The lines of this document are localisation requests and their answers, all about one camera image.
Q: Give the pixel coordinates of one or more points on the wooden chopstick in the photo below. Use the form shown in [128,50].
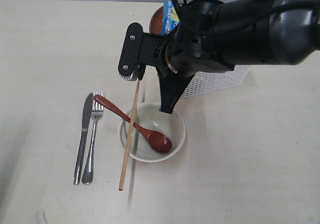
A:
[129,138]

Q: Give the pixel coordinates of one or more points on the white perforated plastic basket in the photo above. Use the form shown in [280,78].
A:
[204,82]

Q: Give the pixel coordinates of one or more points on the brown wooden plate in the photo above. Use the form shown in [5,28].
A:
[155,24]

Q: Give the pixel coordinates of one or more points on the silver table knife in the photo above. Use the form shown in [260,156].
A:
[86,116]

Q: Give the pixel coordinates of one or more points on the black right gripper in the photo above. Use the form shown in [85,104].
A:
[173,82]

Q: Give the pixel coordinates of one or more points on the silver metal fork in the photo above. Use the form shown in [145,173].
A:
[96,115]

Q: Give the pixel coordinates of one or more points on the white ceramic bowl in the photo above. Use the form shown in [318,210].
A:
[148,115]

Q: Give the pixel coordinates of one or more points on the red-brown wooden spoon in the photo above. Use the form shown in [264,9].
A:
[156,140]

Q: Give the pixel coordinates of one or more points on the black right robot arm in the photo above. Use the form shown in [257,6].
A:
[215,37]

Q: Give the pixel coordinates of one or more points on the blue chips bag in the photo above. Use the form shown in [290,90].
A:
[170,18]

